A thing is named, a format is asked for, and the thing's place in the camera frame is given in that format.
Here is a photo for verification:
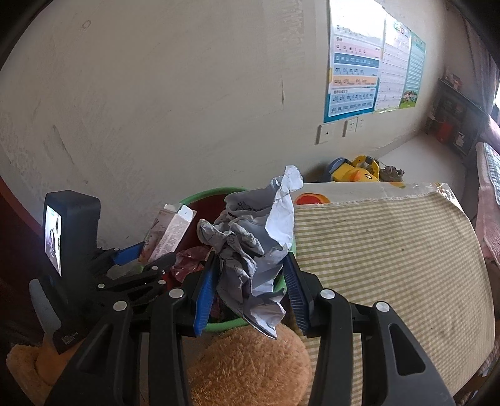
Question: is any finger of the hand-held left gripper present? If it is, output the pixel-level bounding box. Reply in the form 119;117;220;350
94;241;147;271
96;253;177;310

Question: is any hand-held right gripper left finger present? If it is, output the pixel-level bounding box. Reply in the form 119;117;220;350
43;252;221;406

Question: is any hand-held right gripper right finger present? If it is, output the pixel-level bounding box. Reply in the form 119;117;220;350
282;253;458;406

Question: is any pink white drink carton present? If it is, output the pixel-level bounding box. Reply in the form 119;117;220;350
138;203;197;263

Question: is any grey paper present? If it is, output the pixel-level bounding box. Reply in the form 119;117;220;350
197;165;304;339

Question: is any green basin red inside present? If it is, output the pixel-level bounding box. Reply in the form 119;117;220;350
144;188;298;334

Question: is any red crumpled wrapper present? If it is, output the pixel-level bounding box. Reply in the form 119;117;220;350
171;247;208;282

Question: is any green striped table mat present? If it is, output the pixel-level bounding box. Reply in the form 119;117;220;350
291;191;496;406

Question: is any yellow toy truck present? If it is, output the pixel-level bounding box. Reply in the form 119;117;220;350
327;155;382;183

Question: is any pink quilted bedspread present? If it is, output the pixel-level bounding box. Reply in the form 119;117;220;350
474;186;500;259

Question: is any blue patchwork quilt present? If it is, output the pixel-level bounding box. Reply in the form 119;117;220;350
474;142;500;189

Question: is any black shelf rack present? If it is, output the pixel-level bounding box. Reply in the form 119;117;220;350
426;78;489;157

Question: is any purple pillow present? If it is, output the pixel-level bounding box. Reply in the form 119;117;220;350
480;117;500;146

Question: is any pink curtain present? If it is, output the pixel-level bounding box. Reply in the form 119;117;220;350
465;19;500;115

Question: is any white wall switch plate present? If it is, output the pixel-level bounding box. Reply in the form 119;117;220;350
316;124;336;145

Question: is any blue alphabet wall poster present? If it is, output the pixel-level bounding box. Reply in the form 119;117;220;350
323;0;385;124

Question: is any pink chart wall poster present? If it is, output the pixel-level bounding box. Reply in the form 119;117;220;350
373;16;413;114

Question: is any teal chart wall poster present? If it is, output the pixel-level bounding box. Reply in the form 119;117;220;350
398;33;427;109

